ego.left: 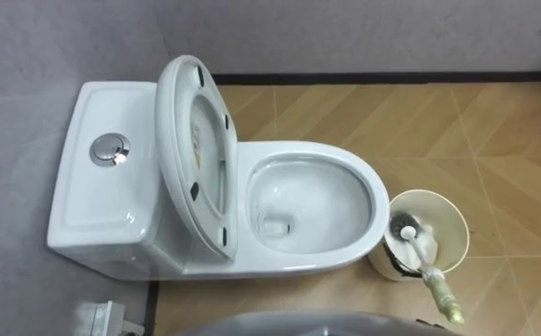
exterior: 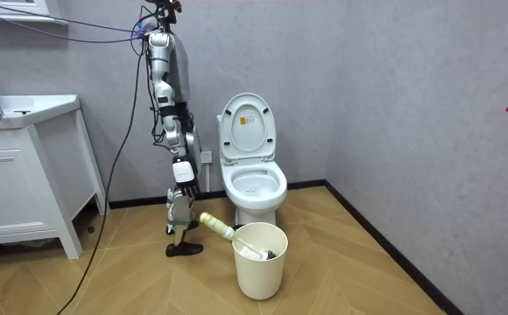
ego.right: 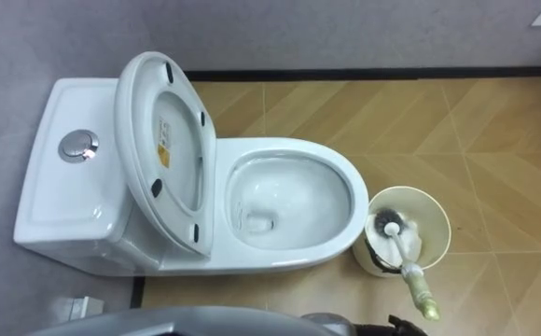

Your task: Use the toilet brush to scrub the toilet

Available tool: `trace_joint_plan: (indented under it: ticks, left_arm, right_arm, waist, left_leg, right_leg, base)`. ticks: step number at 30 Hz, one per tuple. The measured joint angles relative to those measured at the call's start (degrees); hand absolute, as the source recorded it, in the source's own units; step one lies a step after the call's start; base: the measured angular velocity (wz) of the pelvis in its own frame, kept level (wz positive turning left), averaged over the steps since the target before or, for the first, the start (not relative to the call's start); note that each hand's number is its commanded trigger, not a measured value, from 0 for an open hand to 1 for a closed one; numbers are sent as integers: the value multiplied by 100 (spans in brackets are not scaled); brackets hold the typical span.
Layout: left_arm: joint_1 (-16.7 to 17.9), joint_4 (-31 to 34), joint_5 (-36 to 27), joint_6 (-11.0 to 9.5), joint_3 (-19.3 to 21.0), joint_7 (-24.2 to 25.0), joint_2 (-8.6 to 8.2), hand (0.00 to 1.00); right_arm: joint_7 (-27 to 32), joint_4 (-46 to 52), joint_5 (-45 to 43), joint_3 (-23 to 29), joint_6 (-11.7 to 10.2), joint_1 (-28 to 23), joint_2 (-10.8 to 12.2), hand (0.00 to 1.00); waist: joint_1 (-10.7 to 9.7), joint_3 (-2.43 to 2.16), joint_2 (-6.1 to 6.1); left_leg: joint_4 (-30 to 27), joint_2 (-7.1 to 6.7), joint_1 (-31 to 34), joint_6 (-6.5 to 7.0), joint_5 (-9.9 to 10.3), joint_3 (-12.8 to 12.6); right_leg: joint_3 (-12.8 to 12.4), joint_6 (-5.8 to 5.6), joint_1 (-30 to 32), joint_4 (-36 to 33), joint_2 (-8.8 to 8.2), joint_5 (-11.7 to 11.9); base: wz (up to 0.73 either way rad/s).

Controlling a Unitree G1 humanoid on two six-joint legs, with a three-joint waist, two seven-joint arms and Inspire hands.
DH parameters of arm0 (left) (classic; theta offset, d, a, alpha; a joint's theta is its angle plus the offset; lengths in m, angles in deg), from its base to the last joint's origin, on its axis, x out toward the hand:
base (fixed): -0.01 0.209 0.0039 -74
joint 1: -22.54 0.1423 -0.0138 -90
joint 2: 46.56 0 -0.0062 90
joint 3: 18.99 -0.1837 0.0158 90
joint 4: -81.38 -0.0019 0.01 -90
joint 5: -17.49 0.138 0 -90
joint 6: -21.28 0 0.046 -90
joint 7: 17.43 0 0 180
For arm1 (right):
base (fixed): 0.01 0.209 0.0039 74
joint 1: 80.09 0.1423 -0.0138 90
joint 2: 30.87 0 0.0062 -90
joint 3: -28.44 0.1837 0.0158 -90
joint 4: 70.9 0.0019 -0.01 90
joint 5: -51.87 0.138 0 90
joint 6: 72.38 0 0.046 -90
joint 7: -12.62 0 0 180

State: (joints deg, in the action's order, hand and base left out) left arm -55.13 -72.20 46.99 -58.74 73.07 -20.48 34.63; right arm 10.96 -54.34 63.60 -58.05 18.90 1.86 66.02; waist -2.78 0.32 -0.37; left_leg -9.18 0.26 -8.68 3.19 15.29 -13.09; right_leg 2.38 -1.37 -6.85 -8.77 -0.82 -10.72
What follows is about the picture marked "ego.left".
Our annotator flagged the white ceramic toilet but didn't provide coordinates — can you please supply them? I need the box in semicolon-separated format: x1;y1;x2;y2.
46;80;391;282

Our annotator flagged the white toilet seat lid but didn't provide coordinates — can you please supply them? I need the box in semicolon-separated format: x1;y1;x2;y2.
154;54;240;261

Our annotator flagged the robot body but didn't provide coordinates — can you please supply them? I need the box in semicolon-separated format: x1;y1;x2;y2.
176;311;461;336

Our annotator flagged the chrome flush button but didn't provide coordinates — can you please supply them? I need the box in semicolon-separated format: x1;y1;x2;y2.
89;133;132;168

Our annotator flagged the white toilet brush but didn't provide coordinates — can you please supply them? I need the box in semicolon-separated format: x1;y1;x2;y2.
389;211;465;326

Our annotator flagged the cream round bucket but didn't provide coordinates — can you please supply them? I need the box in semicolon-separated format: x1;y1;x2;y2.
368;189;471;283

